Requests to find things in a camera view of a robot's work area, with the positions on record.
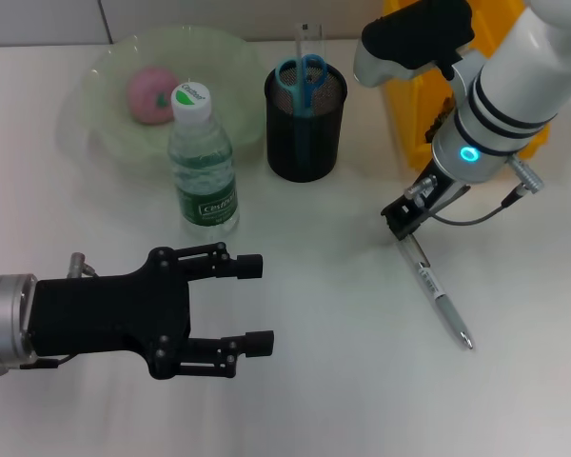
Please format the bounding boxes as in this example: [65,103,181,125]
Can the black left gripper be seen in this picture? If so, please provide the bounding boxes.
[30,241,265,381]

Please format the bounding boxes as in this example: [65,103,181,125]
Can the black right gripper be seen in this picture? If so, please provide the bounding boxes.
[383,171,471,241]

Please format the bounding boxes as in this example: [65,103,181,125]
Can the clear water bottle green label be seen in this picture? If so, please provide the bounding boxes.
[167,81,242,240]

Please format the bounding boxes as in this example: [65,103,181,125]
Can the grey and white pen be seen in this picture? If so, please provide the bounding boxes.
[393,232,476,352]

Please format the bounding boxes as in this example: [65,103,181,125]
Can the blue handled scissors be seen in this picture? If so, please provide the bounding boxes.
[274,53,329,170]

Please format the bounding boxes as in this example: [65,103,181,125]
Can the clear plastic ruler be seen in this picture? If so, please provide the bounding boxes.
[294,21,325,68]

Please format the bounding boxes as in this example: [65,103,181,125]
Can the black mesh pen cup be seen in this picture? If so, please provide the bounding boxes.
[265,64,348,183]

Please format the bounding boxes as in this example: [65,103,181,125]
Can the pink peach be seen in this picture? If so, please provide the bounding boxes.
[126,66,180,126]

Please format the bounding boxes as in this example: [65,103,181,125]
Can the green glass fruit plate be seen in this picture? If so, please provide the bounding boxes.
[56,26,264,168]

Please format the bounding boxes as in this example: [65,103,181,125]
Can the yellow plastic storage bin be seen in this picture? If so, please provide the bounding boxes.
[382,0,553,169]

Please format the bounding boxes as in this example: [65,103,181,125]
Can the grey right gripper cable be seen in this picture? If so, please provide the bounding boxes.
[406,155,548,225]

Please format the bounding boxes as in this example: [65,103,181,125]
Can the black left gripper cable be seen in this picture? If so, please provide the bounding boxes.
[0,250,100,378]

